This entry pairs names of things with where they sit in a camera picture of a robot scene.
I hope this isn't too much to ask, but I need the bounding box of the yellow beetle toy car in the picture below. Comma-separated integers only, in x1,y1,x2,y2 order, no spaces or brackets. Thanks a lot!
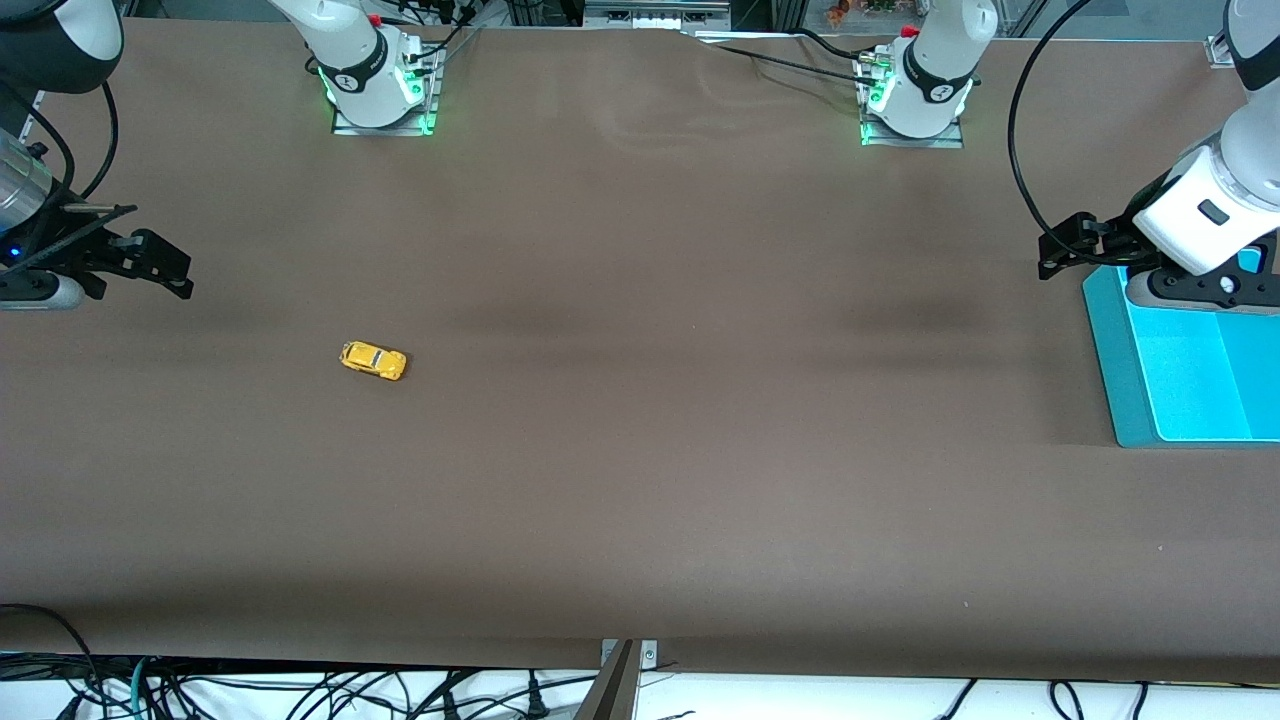
339,341,408,382

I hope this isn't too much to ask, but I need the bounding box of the teal plastic bin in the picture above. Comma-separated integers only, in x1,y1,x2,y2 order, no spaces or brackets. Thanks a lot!
1082,250,1280,449

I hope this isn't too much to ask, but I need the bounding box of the grey power strip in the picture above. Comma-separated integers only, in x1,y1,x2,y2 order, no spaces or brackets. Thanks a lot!
583,0,732,31

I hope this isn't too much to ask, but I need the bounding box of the grey metal strut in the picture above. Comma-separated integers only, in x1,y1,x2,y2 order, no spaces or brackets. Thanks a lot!
574,640,641,720

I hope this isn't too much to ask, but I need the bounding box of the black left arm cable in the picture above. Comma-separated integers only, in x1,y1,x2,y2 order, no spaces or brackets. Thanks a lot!
1007,0,1096,241

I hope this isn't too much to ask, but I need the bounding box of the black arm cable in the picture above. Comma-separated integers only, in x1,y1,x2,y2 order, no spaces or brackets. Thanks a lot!
0,80,120,263
1007,0,1096,241

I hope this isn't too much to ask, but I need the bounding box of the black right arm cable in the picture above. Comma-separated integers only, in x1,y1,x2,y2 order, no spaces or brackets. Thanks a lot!
0,80,120,263

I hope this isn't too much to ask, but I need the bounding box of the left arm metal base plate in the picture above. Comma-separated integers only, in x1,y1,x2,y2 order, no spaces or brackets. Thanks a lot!
860,60,965,149

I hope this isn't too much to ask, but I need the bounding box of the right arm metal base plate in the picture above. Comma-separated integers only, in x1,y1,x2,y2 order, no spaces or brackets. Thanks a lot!
332,45,442,136

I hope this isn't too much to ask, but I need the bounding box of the short black table cable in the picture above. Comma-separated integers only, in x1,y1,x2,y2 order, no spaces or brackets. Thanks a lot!
790,27,867,61

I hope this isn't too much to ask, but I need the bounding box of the long black table cable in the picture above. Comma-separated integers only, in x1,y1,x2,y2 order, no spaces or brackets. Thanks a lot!
690,40,883,89

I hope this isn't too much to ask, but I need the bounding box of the black looping floor cable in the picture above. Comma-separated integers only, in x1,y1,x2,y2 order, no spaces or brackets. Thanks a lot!
0,603,103,720

